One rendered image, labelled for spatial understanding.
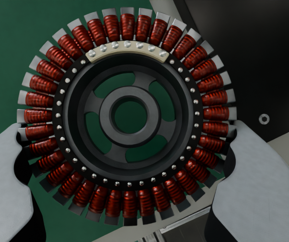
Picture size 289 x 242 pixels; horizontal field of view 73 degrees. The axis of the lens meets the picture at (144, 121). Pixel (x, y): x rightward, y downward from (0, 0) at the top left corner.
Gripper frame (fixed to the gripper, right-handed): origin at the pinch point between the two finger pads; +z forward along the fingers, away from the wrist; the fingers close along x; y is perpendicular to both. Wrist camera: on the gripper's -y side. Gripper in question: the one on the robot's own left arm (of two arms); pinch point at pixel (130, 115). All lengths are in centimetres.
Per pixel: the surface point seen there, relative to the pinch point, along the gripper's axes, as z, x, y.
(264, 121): 3.2, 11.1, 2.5
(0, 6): 10.3, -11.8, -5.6
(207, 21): 7.4, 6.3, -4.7
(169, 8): 10.4, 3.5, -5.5
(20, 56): 8.1, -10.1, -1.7
